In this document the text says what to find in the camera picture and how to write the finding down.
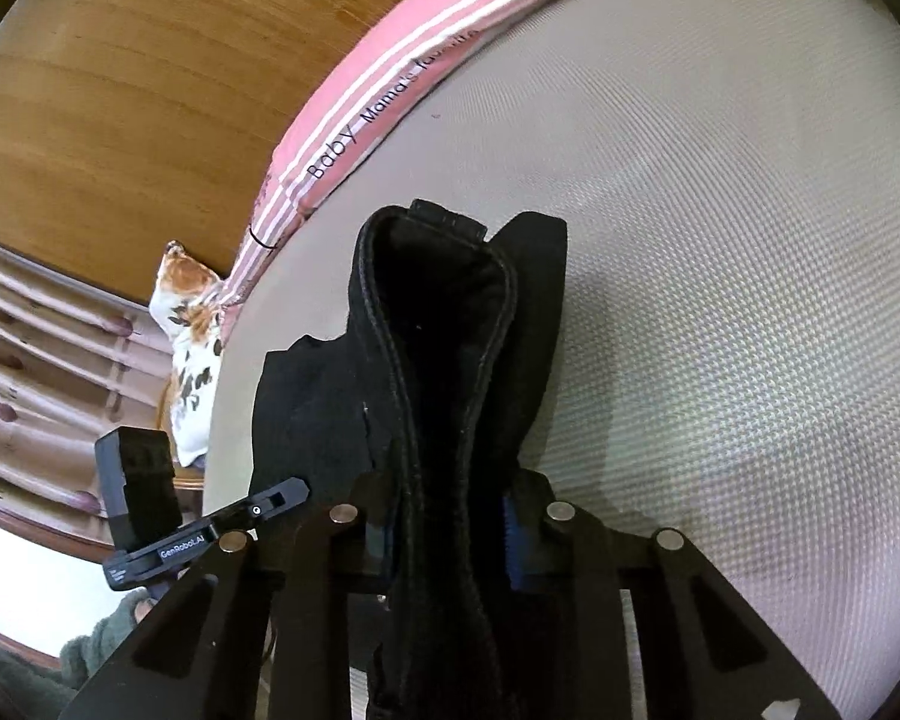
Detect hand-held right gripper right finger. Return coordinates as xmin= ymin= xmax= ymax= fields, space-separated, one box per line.
xmin=502 ymin=469 xmax=845 ymax=720

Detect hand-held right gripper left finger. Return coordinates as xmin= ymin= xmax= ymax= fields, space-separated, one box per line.
xmin=60 ymin=471 xmax=395 ymax=720

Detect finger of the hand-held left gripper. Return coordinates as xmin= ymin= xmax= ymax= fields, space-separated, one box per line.
xmin=210 ymin=475 xmax=313 ymax=537

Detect black pants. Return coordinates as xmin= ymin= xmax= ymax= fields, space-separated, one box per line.
xmin=249 ymin=199 xmax=571 ymax=720

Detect person's left forearm green sleeve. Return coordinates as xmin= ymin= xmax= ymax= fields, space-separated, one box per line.
xmin=56 ymin=589 xmax=158 ymax=700

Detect wicker chair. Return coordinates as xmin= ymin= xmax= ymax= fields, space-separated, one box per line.
xmin=156 ymin=382 xmax=209 ymax=497

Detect floral orange white pillow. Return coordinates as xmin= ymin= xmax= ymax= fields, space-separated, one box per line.
xmin=148 ymin=240 xmax=227 ymax=467

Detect pale pink curtain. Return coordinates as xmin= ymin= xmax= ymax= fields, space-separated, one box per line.
xmin=0 ymin=229 xmax=175 ymax=541

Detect white woven bed mattress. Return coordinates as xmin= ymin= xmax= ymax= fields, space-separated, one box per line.
xmin=201 ymin=0 xmax=900 ymax=720

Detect brown wooden headboard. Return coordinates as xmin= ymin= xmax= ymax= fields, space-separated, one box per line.
xmin=0 ymin=0 xmax=511 ymax=310

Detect pink striped printed cloth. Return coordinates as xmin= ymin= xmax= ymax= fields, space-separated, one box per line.
xmin=217 ymin=0 xmax=642 ymax=350

